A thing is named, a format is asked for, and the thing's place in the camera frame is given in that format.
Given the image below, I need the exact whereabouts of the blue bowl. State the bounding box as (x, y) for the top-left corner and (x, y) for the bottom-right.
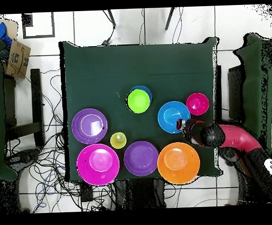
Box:
(157, 100), (192, 135)

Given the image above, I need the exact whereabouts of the small red bowl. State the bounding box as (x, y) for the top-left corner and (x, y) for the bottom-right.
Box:
(185, 92), (211, 117)

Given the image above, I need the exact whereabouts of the translucent teal bowl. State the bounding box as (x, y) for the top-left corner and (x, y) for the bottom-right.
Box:
(130, 84), (154, 106)

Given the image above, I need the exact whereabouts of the small green bowl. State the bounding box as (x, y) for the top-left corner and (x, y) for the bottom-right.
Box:
(126, 88), (152, 114)

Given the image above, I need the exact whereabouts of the large yellow bowl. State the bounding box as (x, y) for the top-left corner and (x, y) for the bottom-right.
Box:
(156, 141), (201, 186)

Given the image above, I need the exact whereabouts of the purple bowl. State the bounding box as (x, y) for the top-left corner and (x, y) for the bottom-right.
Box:
(122, 140), (160, 177)
(70, 107), (109, 146)

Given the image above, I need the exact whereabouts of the yellow cup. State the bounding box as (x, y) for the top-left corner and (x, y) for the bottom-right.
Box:
(109, 131), (127, 150)

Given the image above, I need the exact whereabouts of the black wooden stand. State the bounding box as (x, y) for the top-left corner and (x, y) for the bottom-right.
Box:
(3, 68), (46, 149)
(214, 64), (247, 126)

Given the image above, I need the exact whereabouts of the large pink bowl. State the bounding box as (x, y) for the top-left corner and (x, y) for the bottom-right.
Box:
(75, 143), (121, 187)

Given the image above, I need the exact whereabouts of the dark green tablecloth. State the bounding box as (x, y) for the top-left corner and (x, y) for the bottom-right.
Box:
(58, 35), (224, 183)

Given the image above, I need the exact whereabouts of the black power strip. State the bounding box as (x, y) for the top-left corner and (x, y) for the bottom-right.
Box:
(80, 181), (93, 202)

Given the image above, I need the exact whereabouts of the cardboard box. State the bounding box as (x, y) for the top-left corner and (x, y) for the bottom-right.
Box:
(3, 38), (33, 81)

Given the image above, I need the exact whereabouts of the blue cloth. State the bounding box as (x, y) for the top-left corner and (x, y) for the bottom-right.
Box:
(0, 21), (13, 48)

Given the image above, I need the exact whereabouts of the grey pedestal leg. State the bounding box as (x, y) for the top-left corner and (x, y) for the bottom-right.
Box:
(218, 145), (241, 167)
(7, 148), (42, 170)

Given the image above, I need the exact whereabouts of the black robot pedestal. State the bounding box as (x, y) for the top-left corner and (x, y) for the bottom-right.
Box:
(113, 178), (166, 211)

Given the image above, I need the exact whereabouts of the tangle of floor cables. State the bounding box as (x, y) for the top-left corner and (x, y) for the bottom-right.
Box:
(3, 66), (119, 214)

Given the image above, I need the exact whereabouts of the black camera tripod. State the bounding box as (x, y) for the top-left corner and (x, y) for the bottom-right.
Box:
(107, 7), (176, 33)

